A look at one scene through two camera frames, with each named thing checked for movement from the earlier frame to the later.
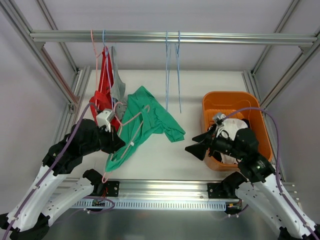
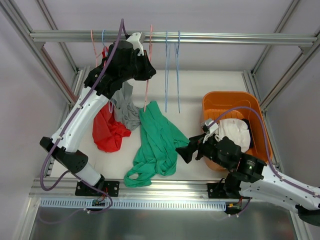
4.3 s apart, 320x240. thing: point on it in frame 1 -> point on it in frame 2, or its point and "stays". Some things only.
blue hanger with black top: x=178 y=50 stays
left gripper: x=110 y=140 -> x=144 y=67
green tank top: x=144 y=113 -> x=158 y=150
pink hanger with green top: x=144 y=112 -> x=150 y=46
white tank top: x=231 y=126 stays
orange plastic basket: x=243 y=105 stays
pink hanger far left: x=97 y=57 stays
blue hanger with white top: x=168 y=71 stays
